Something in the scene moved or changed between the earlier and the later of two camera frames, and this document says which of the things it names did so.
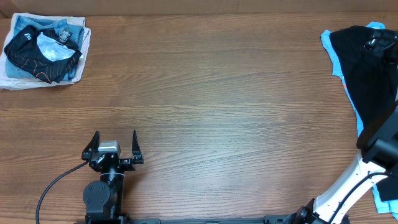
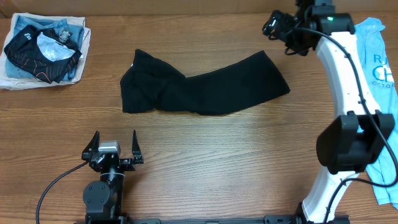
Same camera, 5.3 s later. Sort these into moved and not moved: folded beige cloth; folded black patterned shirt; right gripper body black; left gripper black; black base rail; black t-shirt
Moved: black t-shirt; right gripper body black
Not moved: black base rail; left gripper black; folded black patterned shirt; folded beige cloth
